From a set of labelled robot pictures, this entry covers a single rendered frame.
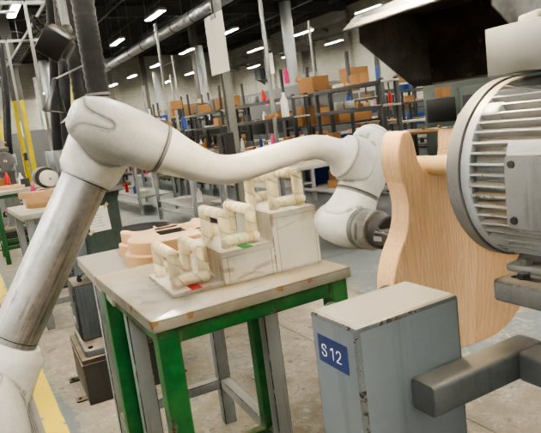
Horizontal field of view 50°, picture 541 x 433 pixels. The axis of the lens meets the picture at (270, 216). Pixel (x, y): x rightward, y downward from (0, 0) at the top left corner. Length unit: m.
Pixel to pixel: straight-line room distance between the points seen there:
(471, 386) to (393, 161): 0.39
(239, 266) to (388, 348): 0.96
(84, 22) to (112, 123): 2.04
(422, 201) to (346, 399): 0.41
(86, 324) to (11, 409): 2.19
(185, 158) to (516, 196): 0.66
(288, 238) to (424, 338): 0.97
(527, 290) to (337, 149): 0.66
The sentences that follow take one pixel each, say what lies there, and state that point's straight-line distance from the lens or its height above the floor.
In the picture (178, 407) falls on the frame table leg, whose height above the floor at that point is 0.70.
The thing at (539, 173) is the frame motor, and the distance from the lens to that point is 0.71.
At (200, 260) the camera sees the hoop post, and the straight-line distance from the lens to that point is 1.61.
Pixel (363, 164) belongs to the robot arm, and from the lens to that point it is 1.33.
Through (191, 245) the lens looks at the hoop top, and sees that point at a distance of 1.64.
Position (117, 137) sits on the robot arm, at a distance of 1.13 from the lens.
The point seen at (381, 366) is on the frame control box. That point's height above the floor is 1.07.
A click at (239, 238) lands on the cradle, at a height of 1.05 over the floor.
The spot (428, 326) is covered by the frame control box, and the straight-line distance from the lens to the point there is 0.74.
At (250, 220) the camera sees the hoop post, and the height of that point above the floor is 1.09.
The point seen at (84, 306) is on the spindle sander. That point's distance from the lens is 3.32.
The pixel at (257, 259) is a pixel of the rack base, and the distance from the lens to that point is 1.63.
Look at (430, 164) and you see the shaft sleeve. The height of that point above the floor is 1.25.
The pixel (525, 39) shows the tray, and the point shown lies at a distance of 0.80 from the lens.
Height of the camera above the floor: 1.36
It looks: 9 degrees down
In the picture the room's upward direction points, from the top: 7 degrees counter-clockwise
